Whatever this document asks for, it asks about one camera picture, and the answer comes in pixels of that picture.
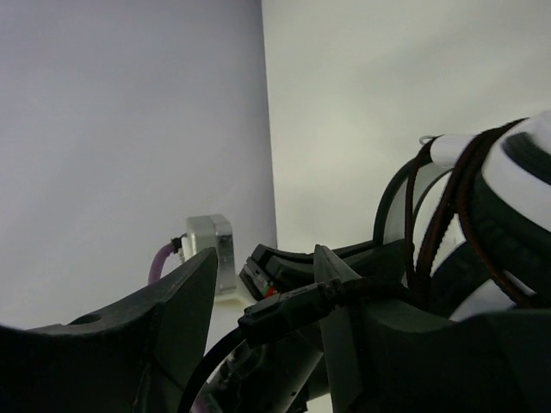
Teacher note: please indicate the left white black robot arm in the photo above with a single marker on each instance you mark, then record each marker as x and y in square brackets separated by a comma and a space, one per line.
[283, 376]

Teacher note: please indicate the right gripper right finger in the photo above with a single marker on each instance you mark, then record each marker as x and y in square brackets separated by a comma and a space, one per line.
[388, 356]

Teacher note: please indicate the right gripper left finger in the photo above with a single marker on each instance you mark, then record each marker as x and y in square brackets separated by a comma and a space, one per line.
[135, 355]

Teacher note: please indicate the white black over-ear headphones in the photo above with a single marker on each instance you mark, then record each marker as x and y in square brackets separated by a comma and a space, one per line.
[474, 211]

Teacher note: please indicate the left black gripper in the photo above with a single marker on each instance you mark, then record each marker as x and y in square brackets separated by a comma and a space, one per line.
[269, 271]

